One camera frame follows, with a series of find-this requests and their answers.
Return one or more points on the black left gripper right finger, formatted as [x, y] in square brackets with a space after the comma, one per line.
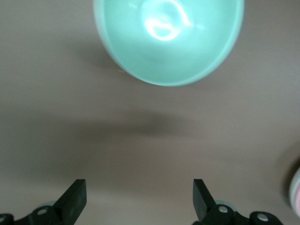
[204, 206]

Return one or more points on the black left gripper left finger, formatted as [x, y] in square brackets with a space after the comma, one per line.
[70, 204]

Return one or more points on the pink plate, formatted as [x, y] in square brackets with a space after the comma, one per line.
[298, 199]

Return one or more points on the beige plate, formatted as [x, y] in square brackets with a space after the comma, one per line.
[291, 187]

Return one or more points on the brown table cloth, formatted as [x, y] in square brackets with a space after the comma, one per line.
[47, 70]

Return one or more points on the small green bowl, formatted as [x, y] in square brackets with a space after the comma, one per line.
[168, 51]

